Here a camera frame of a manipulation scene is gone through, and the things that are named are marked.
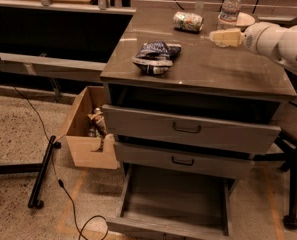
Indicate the grey top drawer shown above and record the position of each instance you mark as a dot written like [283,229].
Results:
[189,130]

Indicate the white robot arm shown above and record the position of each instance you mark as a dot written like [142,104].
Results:
[286,55]

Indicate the grey open bottom drawer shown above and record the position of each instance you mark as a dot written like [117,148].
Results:
[160,204]

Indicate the white paper bowl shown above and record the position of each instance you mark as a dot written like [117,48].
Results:
[243,21]

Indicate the black stand leg with wheels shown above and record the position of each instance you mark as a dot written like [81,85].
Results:
[34,201]

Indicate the grey metal rail frame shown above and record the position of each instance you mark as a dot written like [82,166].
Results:
[53,68]

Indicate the black chair base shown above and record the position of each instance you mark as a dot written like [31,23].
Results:
[288,155]

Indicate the clear plastic water bottle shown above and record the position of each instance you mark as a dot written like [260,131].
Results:
[228,16]

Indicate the blue chip bag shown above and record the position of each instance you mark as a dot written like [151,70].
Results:
[155,58]

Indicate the cardboard box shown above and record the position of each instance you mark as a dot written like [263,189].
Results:
[86,151]

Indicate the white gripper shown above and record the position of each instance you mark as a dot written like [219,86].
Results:
[254,37]

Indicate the grey drawer cabinet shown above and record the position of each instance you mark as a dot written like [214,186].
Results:
[204,81]

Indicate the items inside cardboard box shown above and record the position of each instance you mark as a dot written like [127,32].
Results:
[97,126]

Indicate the grey middle drawer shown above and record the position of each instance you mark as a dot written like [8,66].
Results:
[213,164]

